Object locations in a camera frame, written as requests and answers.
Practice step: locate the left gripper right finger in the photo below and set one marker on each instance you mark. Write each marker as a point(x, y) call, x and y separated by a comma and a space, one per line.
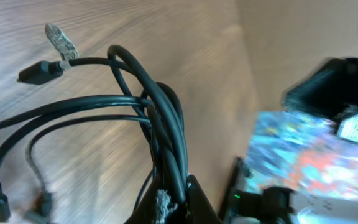
point(199, 208)

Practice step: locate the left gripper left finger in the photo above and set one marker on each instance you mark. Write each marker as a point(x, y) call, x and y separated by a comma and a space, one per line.
point(153, 207)

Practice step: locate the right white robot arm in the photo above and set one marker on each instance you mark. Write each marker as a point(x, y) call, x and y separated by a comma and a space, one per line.
point(302, 161)

